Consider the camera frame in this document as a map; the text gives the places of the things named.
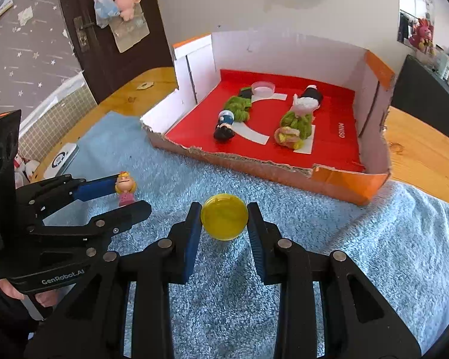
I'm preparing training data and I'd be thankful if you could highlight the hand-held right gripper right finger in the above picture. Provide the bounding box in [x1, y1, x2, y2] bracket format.
[247, 202, 421, 359]

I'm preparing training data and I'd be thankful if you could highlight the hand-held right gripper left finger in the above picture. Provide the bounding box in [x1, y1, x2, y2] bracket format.
[24, 201, 203, 359]

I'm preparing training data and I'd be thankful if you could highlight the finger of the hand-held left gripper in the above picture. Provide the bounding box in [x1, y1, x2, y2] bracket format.
[17, 174, 122, 225]
[26, 200, 152, 249]

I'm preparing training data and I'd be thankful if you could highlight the blonde girl figurine pink dress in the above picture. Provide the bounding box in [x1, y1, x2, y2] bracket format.
[114, 171, 136, 207]

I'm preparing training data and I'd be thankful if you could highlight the yellow capsule shell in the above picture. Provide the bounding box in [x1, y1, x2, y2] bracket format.
[200, 193, 248, 241]

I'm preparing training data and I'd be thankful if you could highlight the orange cardboard box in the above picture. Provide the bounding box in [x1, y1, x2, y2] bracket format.
[140, 28, 396, 206]

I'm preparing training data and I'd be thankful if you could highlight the beige toy burger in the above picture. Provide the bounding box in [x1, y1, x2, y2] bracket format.
[274, 127, 304, 149]

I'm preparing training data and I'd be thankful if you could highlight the black figurine with blue cap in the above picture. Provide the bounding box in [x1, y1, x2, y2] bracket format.
[213, 110, 236, 142]

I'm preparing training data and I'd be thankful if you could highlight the small green yarn scrunchie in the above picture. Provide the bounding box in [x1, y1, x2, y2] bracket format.
[224, 96, 252, 123]

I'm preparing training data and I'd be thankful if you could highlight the clear round lid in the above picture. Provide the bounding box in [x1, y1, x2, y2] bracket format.
[251, 80, 277, 98]

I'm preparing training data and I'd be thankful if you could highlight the person's left hand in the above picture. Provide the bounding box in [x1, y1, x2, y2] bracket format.
[0, 280, 58, 307]

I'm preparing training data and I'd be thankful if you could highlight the white and red soft toy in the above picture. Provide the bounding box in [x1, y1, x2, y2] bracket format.
[15, 153, 40, 188]

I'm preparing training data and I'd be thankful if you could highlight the white flat device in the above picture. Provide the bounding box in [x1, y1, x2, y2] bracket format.
[43, 142, 79, 178]

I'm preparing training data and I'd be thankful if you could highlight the light blue fluffy towel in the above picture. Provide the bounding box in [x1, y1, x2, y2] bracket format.
[41, 110, 449, 359]

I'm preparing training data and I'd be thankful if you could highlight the dark brown door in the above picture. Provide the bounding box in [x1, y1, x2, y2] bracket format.
[54, 0, 175, 105]

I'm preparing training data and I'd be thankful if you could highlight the beige hanging paper bag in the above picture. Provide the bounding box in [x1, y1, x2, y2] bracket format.
[110, 15, 150, 54]

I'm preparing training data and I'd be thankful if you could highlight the light blue plastic bag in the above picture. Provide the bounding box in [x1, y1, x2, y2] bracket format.
[93, 0, 120, 28]

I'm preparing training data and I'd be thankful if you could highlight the pink plush toy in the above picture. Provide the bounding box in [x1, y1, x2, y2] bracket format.
[112, 0, 135, 21]

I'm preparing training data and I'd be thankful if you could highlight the side table with dark cloth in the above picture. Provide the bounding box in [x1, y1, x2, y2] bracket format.
[391, 54, 449, 143]

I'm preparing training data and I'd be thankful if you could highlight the red plush toy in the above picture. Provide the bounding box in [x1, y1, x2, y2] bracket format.
[408, 18, 438, 55]

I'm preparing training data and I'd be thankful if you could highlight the metal door handle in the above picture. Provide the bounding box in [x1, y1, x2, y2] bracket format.
[74, 16, 98, 52]

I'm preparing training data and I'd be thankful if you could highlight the wall mirror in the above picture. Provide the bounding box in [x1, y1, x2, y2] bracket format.
[397, 0, 440, 45]

